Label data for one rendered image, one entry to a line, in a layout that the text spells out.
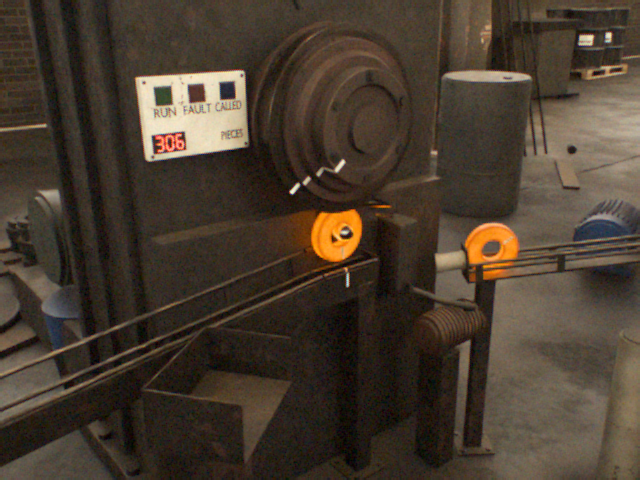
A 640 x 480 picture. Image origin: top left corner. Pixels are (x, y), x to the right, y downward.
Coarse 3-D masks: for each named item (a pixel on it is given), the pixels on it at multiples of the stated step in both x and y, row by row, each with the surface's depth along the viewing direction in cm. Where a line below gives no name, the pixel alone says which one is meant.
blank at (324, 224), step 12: (324, 216) 178; (336, 216) 179; (348, 216) 182; (324, 228) 178; (360, 228) 187; (312, 240) 180; (324, 240) 179; (348, 240) 185; (324, 252) 180; (336, 252) 183; (348, 252) 186
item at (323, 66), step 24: (336, 48) 158; (360, 48) 163; (312, 72) 156; (336, 72) 158; (288, 96) 155; (312, 96) 155; (288, 120) 155; (312, 120) 157; (288, 144) 157; (312, 144) 159; (312, 168) 161; (312, 192) 166; (336, 192) 171; (360, 192) 177
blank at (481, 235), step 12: (480, 228) 198; (492, 228) 197; (504, 228) 197; (468, 240) 199; (480, 240) 198; (504, 240) 199; (516, 240) 199; (468, 252) 199; (480, 252) 200; (504, 252) 200; (516, 252) 201; (492, 264) 201; (504, 264) 202
